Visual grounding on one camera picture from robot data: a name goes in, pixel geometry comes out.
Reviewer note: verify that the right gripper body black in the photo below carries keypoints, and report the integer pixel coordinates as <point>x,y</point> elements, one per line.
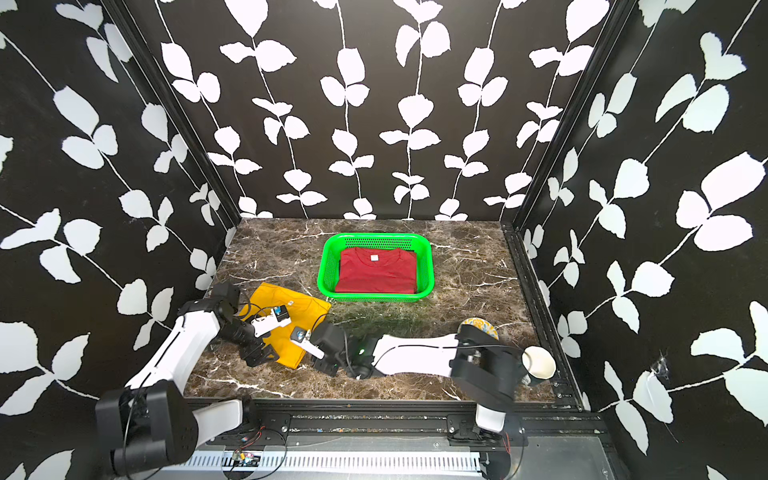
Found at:
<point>329,365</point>

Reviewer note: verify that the black aluminium front rail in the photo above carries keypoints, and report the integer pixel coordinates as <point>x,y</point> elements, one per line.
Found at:
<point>453,421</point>

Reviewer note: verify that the red t-shirt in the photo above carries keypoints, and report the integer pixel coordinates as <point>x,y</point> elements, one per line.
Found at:
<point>364,270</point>

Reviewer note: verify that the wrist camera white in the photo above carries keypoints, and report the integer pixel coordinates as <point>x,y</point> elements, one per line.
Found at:
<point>278,317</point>
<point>302,338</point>

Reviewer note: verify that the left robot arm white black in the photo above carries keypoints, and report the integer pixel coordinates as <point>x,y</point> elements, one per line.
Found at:
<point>148,425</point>

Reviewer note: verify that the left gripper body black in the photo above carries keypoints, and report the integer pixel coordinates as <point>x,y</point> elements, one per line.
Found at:
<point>242,334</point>

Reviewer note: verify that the white perforated strip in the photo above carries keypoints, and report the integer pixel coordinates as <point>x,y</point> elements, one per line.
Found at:
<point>429,463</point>

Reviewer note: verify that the patterned ceramic plate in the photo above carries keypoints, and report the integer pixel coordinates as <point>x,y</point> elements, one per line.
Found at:
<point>482,325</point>

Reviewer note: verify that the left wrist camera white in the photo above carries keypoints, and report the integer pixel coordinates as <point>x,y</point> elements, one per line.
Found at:
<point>278,317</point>

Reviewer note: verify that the green plastic basket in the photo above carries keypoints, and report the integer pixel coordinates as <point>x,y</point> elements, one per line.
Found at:
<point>328,273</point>

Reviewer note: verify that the white paper cup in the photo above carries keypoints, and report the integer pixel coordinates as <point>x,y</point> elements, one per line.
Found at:
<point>539,365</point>

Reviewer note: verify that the small circuit board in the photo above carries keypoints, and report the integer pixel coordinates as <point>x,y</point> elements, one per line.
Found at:
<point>242,460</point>

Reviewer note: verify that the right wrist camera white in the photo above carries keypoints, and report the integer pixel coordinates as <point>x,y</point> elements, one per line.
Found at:
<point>302,338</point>

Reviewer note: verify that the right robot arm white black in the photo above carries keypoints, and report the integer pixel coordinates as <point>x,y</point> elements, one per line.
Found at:
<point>483,368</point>

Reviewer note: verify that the yellow t-shirt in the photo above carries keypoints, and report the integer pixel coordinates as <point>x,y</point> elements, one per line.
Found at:
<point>304,311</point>

